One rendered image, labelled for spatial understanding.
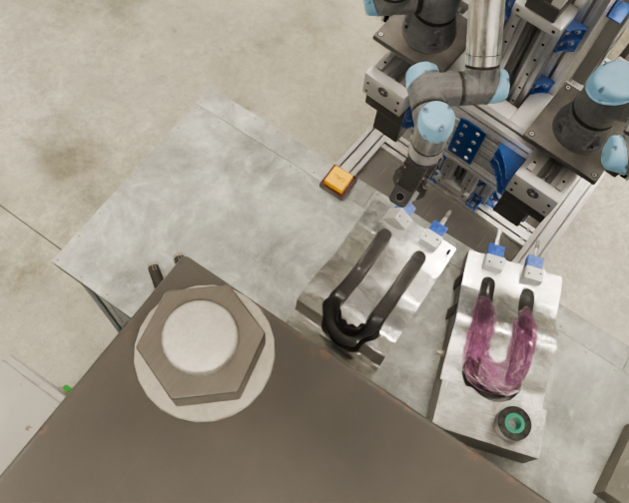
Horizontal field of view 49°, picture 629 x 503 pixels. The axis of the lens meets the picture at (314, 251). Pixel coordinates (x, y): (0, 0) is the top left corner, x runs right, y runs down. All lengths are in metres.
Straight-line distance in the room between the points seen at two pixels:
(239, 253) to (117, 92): 1.48
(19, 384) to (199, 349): 0.68
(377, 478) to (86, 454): 0.23
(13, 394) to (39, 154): 2.04
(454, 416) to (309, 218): 0.67
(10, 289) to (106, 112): 0.86
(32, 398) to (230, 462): 0.65
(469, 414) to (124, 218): 1.06
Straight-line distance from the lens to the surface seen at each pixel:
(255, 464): 0.56
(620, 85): 1.80
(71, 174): 3.04
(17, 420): 1.18
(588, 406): 1.96
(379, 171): 2.73
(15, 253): 2.95
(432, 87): 1.55
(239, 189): 1.99
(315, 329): 1.78
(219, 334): 0.53
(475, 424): 1.74
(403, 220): 1.85
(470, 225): 2.70
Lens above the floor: 2.56
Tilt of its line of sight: 67 degrees down
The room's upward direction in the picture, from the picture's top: 8 degrees clockwise
